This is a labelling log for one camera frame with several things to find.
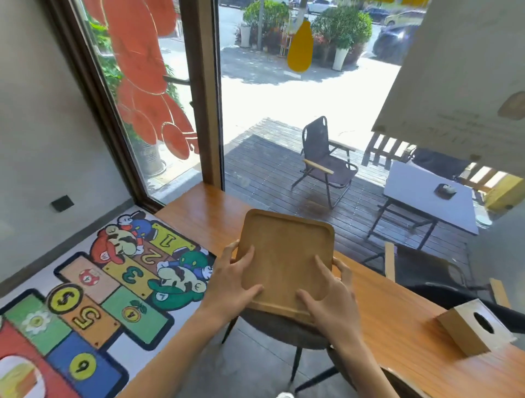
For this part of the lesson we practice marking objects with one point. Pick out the person's left hand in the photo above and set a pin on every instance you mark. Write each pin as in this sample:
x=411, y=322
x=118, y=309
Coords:
x=229, y=291

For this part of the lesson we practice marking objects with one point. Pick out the person's right hand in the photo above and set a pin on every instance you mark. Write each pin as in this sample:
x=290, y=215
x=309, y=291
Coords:
x=338, y=315

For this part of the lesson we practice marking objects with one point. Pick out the square wooden tray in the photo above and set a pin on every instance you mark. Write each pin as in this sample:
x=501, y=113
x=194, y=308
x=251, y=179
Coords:
x=283, y=254

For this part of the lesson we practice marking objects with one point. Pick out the wooden tissue box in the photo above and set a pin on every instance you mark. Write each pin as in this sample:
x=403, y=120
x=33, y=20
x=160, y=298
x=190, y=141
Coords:
x=459, y=328

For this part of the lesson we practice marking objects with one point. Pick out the person's left forearm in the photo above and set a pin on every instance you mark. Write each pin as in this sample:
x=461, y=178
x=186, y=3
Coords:
x=176, y=352

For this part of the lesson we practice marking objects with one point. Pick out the long wooden table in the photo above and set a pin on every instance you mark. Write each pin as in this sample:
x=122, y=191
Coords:
x=389, y=328

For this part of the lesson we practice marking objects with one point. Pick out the brown leather chair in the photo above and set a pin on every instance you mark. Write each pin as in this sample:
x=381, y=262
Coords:
x=402, y=385
x=279, y=332

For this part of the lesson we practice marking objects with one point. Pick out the white shoe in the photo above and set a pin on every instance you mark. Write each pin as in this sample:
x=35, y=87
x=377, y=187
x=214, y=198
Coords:
x=285, y=395

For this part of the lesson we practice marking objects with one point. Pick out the dark folding chair wooden armrests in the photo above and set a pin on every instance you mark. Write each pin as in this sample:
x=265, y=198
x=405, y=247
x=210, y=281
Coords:
x=422, y=262
x=316, y=139

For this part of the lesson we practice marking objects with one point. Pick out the black curved chair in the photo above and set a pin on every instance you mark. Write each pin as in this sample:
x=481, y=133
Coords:
x=451, y=299

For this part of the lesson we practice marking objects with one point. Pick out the grey outdoor folding table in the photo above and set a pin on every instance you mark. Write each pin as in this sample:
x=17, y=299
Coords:
x=422, y=197

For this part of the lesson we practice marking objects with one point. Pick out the cartoon hopscotch rug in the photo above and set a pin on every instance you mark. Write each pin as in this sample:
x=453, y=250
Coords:
x=82, y=311

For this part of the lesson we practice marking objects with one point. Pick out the large grey plant pot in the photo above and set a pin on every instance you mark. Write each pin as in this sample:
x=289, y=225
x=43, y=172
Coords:
x=149, y=160

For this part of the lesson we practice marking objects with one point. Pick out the dark ashtray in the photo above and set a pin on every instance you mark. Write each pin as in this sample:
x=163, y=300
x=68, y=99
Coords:
x=446, y=191

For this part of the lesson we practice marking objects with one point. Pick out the brown wooden picket fence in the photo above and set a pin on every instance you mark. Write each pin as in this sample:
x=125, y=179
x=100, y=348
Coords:
x=381, y=149

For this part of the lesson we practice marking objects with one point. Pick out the black folding chair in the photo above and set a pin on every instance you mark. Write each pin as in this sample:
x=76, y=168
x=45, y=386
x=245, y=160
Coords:
x=439, y=164

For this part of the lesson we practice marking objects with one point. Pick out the red window sticker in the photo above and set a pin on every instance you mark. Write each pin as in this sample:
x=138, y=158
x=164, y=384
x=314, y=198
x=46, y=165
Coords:
x=139, y=61

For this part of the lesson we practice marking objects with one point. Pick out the yellow drop window sticker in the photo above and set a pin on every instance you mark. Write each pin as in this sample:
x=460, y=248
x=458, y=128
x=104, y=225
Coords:
x=300, y=49

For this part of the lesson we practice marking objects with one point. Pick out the white paper window poster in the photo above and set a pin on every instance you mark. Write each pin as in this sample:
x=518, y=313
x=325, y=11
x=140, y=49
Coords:
x=459, y=82

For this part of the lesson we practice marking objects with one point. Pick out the dark parked car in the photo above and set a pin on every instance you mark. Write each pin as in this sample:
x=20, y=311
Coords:
x=393, y=45

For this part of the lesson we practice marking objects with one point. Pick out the green bush in white pot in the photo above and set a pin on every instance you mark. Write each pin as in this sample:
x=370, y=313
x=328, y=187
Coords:
x=266, y=16
x=340, y=28

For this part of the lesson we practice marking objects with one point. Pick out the white parked car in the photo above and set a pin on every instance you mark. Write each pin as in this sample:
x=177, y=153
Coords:
x=320, y=6

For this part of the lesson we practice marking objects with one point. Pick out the yellow parked car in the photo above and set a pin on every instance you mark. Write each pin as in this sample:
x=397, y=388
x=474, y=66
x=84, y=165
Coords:
x=406, y=17

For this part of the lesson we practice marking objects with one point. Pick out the black wall socket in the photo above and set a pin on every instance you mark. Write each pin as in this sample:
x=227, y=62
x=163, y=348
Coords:
x=62, y=203

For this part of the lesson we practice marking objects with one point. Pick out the wooden door frame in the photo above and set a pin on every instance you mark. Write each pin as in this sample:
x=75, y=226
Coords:
x=201, y=102

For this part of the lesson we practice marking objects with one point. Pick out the yellow post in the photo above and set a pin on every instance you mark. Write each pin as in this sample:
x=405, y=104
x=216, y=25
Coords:
x=504, y=194

